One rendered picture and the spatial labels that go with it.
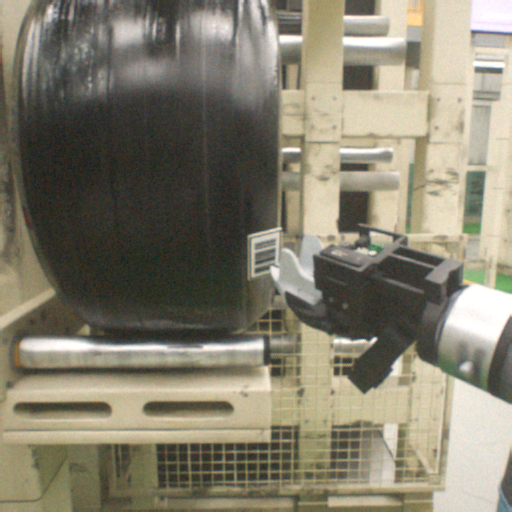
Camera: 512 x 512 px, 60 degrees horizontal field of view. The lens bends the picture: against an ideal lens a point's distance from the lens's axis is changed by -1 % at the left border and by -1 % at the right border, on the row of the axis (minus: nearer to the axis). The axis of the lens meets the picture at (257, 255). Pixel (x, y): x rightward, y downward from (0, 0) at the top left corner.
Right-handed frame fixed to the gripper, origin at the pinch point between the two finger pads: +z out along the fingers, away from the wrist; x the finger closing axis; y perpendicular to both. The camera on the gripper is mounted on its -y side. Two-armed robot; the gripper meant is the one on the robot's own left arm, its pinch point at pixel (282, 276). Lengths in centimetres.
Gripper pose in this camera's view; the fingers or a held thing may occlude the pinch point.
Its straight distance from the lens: 50.9
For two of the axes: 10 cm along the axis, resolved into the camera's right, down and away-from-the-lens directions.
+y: -1.7, -8.6, -4.8
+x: -7.3, 4.4, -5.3
